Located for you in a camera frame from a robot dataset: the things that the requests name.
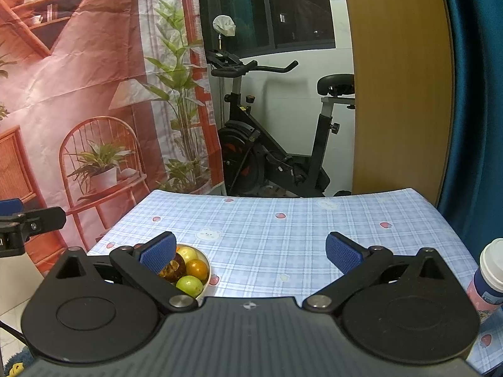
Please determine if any yellow-green apple in bowl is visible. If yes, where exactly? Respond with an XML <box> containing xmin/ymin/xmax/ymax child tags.
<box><xmin>176</xmin><ymin>245</ymin><xmax>198</xmax><ymax>263</ymax></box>

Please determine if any dark window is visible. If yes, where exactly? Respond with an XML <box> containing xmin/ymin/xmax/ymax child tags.
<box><xmin>200</xmin><ymin>0</ymin><xmax>336</xmax><ymax>58</ymax></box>

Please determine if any blue plaid tablecloth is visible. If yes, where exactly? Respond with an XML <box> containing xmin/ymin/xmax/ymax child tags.
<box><xmin>87</xmin><ymin>186</ymin><xmax>503</xmax><ymax>374</ymax></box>

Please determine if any cream fruit bowl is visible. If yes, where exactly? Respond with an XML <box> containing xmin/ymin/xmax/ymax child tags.
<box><xmin>173</xmin><ymin>244</ymin><xmax>212</xmax><ymax>300</ymax></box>

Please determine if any pink printed backdrop cloth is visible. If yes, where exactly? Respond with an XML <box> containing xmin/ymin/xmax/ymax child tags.
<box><xmin>1</xmin><ymin>0</ymin><xmax>224</xmax><ymax>274</ymax></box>

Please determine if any dark purple passion fruit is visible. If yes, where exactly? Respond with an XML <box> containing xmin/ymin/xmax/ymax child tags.
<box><xmin>158</xmin><ymin>253</ymin><xmax>186</xmax><ymax>283</ymax></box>

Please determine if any teal curtain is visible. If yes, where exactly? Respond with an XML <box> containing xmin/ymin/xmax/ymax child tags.
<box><xmin>437</xmin><ymin>0</ymin><xmax>502</xmax><ymax>259</ymax></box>

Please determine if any wooden door panel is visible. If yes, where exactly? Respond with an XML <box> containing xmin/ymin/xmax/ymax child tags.
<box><xmin>346</xmin><ymin>0</ymin><xmax>454</xmax><ymax>203</ymax></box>

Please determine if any pink paper cup white lid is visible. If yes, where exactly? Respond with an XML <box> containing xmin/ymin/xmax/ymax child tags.
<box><xmin>467</xmin><ymin>238</ymin><xmax>503</xmax><ymax>323</ymax></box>

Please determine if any green apple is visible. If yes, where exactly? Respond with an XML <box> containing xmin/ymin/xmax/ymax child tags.
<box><xmin>176</xmin><ymin>275</ymin><xmax>204</xmax><ymax>298</ymax></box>

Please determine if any black exercise bike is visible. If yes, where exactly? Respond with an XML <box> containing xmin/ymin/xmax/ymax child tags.
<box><xmin>205</xmin><ymin>48</ymin><xmax>357</xmax><ymax>199</ymax></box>

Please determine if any orange mandarin edge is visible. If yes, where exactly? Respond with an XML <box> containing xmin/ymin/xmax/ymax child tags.
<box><xmin>186</xmin><ymin>259</ymin><xmax>209</xmax><ymax>283</ymax></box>

